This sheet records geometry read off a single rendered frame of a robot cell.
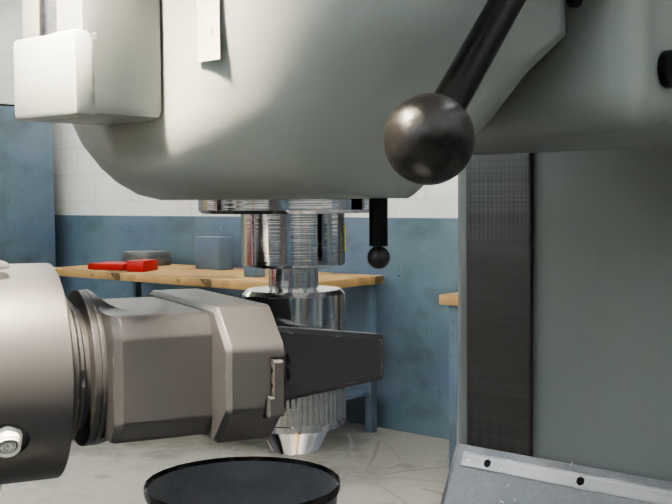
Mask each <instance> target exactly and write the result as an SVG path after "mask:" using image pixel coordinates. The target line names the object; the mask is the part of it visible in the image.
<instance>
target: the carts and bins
mask: <svg viewBox="0 0 672 504"><path fill-rule="evenodd" d="M337 482H338V483H339V484H337ZM146 488H147V490H146ZM145 490H146V492H145ZM339 491H340V479H339V475H338V474H336V473H335V472H334V471H333V470H331V469H329V468H327V467H325V466H323V465H319V464H316V463H312V462H309V461H303V460H297V459H290V458H280V457H259V456H248V457H227V458H215V459H208V460H201V461H194V462H190V463H185V464H181V465H177V466H174V467H171V468H167V469H164V470H162V471H160V472H158V473H156V474H154V475H152V476H151V477H150V478H149V479H147V480H146V482H145V484H144V486H143V494H144V497H145V500H146V502H147V504H337V495H338V493H339Z"/></svg>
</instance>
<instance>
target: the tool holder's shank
mask: <svg viewBox="0 0 672 504"><path fill-rule="evenodd" d="M262 269H268V287H269V288H270V289H271V290H278V291H304V290H314V289H317V287H319V283H318V268H262Z"/></svg>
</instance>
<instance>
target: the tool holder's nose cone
mask: <svg viewBox="0 0 672 504"><path fill-rule="evenodd" d="M327 432H328V431H326V432H320V433H311V434H271V436H270V437H269V438H265V439H266V440H267V442H268V444H269V446H270V448H271V450H272V451H273V452H276V453H279V454H287V455H300V454H308V453H313V452H316V451H317V450H319V448H320V446H321V444H322V442H323V440H324V438H325V436H326V434H327Z"/></svg>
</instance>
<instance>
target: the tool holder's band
mask: <svg viewBox="0 0 672 504"><path fill-rule="evenodd" d="M242 299H246V300H251V301H255V302H260V303H264V304H268V305H269V306H270V308H271V311H272V314H273V316H314V315H327V314H334V313H339V312H342V311H344V310H345V292H344V291H343V290H342V289H341V288H339V287H334V286H324V285H319V287H317V289H314V290H304V291H278V290H271V289H270V288H269V287H268V286H260V287H252V288H248V289H246V290H245V292H244V293H243V294H242Z"/></svg>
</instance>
